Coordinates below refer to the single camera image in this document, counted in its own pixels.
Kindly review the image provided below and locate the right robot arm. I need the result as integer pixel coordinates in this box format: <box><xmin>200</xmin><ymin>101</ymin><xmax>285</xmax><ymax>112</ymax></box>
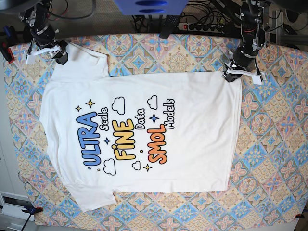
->
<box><xmin>19</xmin><ymin>0</ymin><xmax>68</xmax><ymax>65</ymax></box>

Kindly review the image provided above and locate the white power strip red switch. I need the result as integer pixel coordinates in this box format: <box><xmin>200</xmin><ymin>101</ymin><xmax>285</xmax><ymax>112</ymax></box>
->
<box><xmin>178</xmin><ymin>23</ymin><xmax>226</xmax><ymax>33</ymax></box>

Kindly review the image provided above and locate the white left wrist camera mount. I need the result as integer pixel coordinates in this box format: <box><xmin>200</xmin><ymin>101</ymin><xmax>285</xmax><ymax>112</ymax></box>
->
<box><xmin>226</xmin><ymin>68</ymin><xmax>263</xmax><ymax>85</ymax></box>

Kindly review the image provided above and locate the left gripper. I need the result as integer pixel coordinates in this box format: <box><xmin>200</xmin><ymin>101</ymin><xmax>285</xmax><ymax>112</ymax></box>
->
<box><xmin>222</xmin><ymin>61</ymin><xmax>243</xmax><ymax>83</ymax></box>

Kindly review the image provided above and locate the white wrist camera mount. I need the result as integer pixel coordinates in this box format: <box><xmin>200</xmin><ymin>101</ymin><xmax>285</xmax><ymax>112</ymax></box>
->
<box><xmin>226</xmin><ymin>68</ymin><xmax>263</xmax><ymax>85</ymax></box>
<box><xmin>24</xmin><ymin>46</ymin><xmax>61</xmax><ymax>64</ymax></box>

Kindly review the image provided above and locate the orange black clamp left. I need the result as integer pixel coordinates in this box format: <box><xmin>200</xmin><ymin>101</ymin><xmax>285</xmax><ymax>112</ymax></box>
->
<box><xmin>21</xmin><ymin>206</ymin><xmax>43</xmax><ymax>215</ymax></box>

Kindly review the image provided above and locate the patterned tile tablecloth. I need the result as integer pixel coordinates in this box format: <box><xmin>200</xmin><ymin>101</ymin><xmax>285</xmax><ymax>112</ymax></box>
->
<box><xmin>0</xmin><ymin>45</ymin><xmax>308</xmax><ymax>231</ymax></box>

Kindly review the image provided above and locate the white printed T-shirt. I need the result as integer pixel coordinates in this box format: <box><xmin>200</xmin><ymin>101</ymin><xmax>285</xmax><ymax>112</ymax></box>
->
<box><xmin>39</xmin><ymin>43</ymin><xmax>242</xmax><ymax>212</ymax></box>

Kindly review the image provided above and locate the black remote-like device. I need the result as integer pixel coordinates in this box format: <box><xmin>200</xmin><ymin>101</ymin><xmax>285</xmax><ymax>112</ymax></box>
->
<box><xmin>159</xmin><ymin>15</ymin><xmax>180</xmax><ymax>39</ymax></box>

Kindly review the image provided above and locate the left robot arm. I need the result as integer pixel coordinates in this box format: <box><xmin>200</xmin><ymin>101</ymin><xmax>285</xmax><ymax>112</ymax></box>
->
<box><xmin>222</xmin><ymin>0</ymin><xmax>270</xmax><ymax>85</ymax></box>

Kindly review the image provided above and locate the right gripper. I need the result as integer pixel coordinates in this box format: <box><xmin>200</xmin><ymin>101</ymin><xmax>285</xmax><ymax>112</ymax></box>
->
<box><xmin>50</xmin><ymin>40</ymin><xmax>68</xmax><ymax>64</ymax></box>

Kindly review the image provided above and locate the red black clamp top left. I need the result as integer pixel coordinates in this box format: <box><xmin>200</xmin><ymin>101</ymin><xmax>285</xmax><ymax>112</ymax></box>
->
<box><xmin>0</xmin><ymin>26</ymin><xmax>15</xmax><ymax>64</ymax></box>

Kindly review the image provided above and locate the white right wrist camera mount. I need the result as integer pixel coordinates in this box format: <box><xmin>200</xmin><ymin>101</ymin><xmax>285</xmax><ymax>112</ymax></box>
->
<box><xmin>24</xmin><ymin>46</ymin><xmax>61</xmax><ymax>64</ymax></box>

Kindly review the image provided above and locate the blue plastic box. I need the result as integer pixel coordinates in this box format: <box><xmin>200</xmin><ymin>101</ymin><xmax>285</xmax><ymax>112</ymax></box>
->
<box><xmin>114</xmin><ymin>0</ymin><xmax>188</xmax><ymax>15</ymax></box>

